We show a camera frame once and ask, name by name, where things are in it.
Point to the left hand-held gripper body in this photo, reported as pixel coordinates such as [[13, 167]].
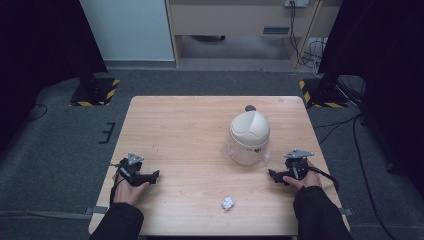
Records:
[[130, 168]]

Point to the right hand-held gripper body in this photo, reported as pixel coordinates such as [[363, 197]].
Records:
[[296, 165]]

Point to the person's right hand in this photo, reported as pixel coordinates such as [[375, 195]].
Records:
[[308, 180]]

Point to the person's left hand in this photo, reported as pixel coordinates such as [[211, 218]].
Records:
[[128, 192]]

